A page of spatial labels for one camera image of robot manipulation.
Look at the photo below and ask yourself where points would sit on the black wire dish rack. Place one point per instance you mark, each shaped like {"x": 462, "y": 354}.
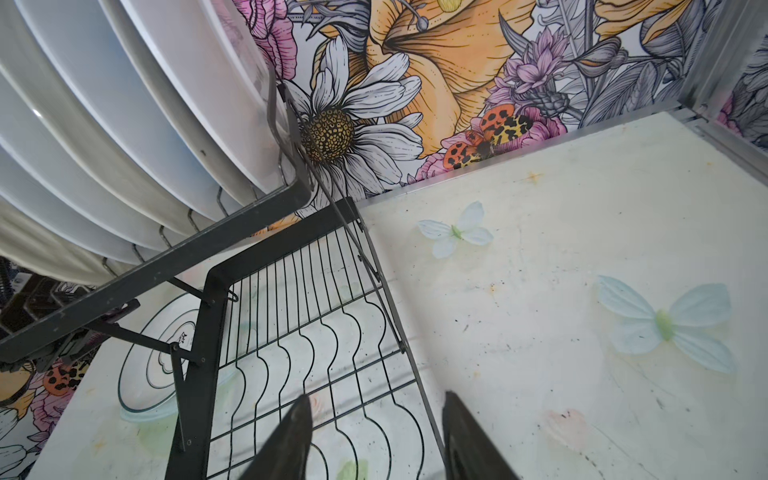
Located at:
{"x": 306, "y": 311}

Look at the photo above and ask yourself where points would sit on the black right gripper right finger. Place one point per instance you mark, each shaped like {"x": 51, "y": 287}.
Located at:
{"x": 469, "y": 454}

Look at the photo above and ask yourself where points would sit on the blue white striped plate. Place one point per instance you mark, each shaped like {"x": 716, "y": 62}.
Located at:
{"x": 191, "y": 46}

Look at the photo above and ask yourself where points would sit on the red character white plate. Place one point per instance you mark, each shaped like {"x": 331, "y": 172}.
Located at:
{"x": 32, "y": 199}

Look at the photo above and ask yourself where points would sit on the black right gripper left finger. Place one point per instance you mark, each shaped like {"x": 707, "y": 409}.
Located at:
{"x": 285, "y": 453}

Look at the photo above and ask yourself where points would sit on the cream floral oval plate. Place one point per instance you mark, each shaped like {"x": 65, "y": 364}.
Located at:
{"x": 33, "y": 77}

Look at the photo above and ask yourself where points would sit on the white fabric butterfly far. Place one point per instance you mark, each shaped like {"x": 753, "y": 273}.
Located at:
{"x": 468, "y": 229}

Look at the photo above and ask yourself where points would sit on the white grey emblem plate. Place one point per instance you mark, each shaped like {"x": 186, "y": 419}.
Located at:
{"x": 146, "y": 390}

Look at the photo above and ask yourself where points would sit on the yellow woven placemat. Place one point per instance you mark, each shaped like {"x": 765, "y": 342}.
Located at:
{"x": 33, "y": 247}

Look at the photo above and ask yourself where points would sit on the white fabric butterfly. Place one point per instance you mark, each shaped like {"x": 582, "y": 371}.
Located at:
{"x": 642, "y": 328}
{"x": 468, "y": 229}

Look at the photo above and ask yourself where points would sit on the white fabric butterfly near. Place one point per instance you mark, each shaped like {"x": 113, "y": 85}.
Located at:
{"x": 642, "y": 328}

